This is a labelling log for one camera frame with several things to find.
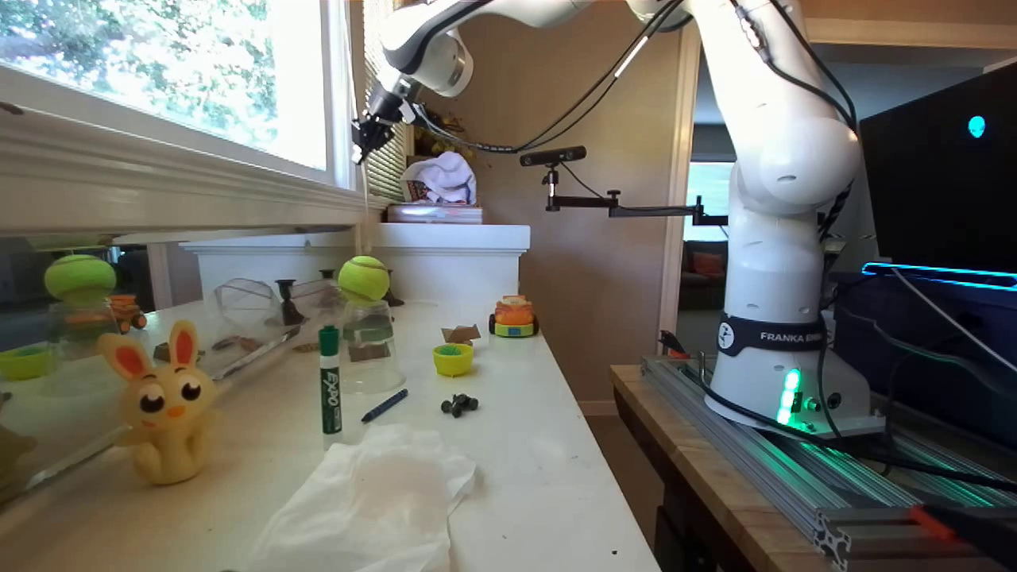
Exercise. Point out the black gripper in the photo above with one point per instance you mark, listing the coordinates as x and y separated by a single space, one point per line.
387 110

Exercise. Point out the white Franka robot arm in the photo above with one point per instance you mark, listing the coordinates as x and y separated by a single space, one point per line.
790 161

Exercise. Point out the white window blinds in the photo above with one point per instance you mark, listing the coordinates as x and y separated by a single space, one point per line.
387 175

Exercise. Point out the white fabric bundle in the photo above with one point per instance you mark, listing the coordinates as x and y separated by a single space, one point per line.
446 175

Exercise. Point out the grey round plate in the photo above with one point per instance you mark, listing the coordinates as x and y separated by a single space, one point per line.
434 215

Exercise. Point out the green tennis ball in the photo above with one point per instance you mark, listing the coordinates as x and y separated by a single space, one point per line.
364 276

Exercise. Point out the clear glass jar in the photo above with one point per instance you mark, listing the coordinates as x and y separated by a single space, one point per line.
369 338

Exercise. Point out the clear plastic container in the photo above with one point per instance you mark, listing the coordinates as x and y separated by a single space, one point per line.
249 313

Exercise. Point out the lime green plastic cap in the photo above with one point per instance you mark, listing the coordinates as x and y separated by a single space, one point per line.
451 361

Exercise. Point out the green dry erase marker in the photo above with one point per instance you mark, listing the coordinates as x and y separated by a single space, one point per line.
332 391

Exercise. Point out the black pen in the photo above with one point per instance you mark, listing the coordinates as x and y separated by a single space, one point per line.
382 405

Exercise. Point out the small black toy piece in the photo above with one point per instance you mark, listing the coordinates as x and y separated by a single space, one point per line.
459 405

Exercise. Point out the yellow bunny plush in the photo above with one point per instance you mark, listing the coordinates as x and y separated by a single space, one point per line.
162 423

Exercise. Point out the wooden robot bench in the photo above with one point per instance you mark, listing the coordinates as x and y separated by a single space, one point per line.
701 477

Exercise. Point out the black computer tower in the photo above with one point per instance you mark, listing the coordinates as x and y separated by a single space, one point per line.
932 178

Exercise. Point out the dark blue storage box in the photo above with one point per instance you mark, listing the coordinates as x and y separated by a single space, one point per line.
932 352

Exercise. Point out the black stereo camera bar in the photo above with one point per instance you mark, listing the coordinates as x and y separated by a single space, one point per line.
550 156

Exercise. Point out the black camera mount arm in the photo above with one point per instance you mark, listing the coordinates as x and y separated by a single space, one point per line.
645 211

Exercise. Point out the long wall mirror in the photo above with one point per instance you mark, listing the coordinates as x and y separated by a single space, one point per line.
41 413

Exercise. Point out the aluminium extrusion frame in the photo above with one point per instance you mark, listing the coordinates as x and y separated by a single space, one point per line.
781 477

